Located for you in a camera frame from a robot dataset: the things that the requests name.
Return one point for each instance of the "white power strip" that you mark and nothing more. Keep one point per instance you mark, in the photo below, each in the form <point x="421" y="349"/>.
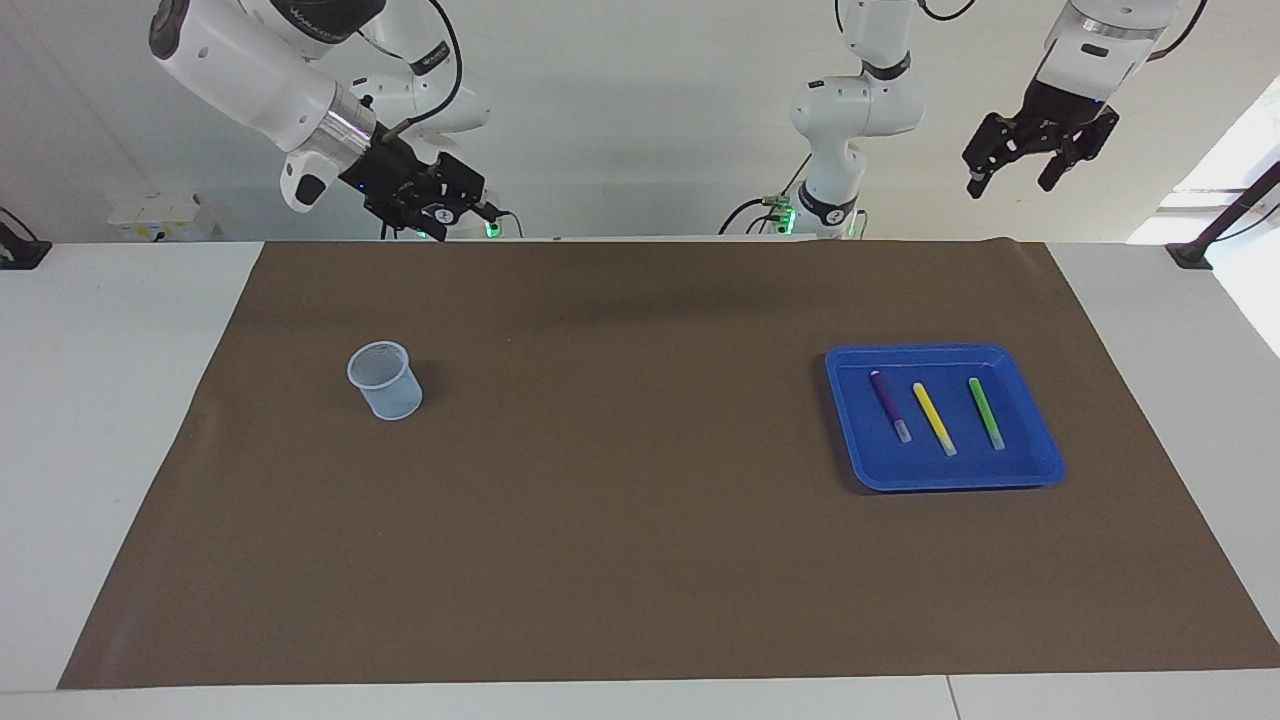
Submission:
<point x="150" y="215"/>

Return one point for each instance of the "black table clamp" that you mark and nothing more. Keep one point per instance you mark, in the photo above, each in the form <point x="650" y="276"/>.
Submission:
<point x="20" y="255"/>

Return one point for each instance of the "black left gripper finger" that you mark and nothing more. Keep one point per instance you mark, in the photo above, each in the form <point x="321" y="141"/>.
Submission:
<point x="1052" y="173"/>
<point x="972" y="173"/>

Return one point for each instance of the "brown table mat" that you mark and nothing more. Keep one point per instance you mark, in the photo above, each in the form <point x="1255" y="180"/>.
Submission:
<point x="640" y="550"/>

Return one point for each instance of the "blue plastic tray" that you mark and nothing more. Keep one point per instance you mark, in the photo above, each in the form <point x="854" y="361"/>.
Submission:
<point x="960" y="470"/>

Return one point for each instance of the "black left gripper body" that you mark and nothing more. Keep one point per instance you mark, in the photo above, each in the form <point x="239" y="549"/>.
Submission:
<point x="1055" y="105"/>

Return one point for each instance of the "black clamp stand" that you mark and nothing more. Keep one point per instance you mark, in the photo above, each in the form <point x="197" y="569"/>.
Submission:
<point x="1190" y="255"/>

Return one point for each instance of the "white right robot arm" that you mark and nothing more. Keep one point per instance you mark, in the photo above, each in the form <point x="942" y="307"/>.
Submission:
<point x="250" y="70"/>

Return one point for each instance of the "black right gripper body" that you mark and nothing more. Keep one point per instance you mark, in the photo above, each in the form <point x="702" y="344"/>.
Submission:
<point x="395" y="175"/>

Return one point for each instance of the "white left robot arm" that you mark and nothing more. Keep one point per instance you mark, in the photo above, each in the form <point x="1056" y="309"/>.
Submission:
<point x="860" y="110"/>

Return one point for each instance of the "translucent plastic cup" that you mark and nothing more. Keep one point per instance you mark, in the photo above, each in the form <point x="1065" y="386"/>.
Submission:
<point x="395" y="400"/>

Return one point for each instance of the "yellow pen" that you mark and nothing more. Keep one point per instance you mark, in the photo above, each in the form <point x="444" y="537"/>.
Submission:
<point x="932" y="415"/>

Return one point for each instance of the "green pen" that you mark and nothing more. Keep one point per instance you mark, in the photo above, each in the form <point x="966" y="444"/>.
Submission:
<point x="985" y="410"/>

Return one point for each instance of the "purple pen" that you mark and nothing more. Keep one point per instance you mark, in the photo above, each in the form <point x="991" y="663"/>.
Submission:
<point x="886" y="400"/>

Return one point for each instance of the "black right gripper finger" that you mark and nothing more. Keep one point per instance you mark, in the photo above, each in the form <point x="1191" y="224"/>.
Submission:
<point x="465" y="185"/>
<point x="425" y="215"/>

